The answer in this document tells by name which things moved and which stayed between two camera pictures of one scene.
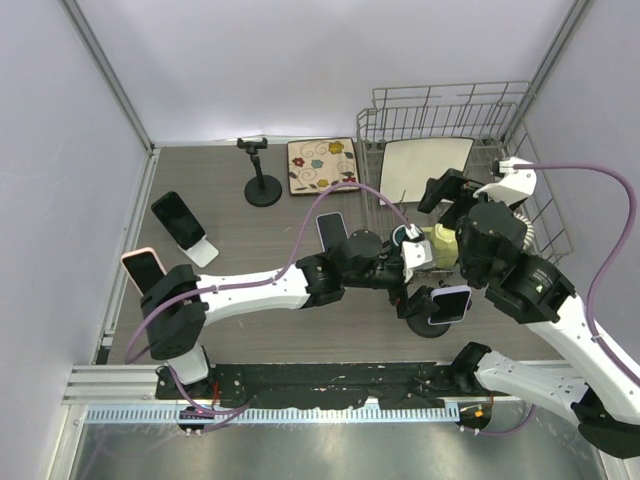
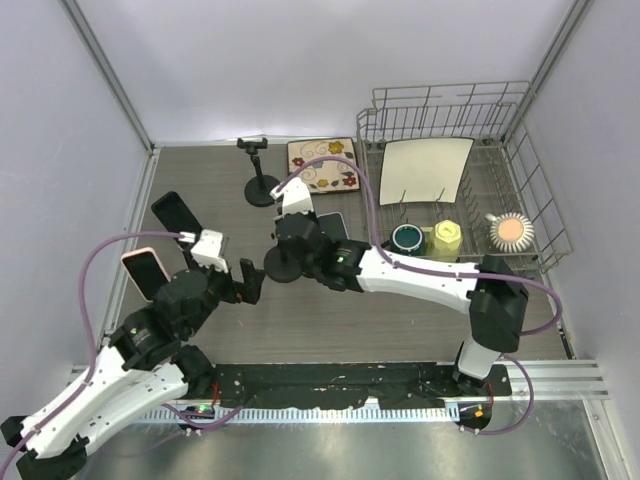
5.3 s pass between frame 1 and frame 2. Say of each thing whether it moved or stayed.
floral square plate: stayed
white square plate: stayed
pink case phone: stayed
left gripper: moved
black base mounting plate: stayed
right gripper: moved
